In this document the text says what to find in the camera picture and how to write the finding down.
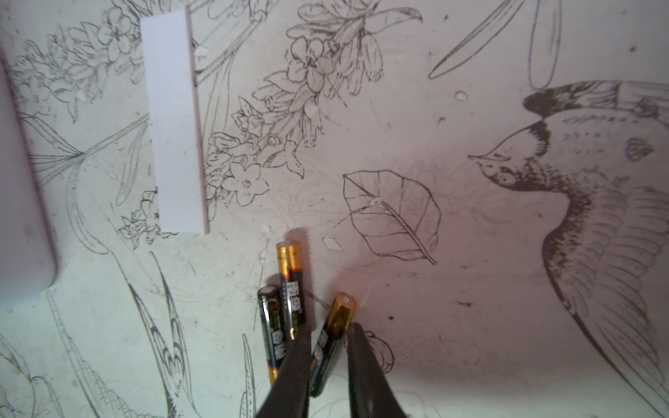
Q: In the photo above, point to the white battery cover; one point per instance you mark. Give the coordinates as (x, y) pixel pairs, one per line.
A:
(174, 122)

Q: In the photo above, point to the white digital alarm clock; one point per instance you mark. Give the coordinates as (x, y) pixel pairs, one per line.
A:
(28, 265)

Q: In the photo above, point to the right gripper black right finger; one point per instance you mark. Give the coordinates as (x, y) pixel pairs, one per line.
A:
(370, 395)

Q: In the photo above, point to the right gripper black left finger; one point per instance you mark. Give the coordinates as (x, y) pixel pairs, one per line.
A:
(289, 396)

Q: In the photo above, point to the black gold AAA battery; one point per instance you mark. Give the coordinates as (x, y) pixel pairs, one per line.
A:
(330, 339)
(291, 284)
(270, 305)

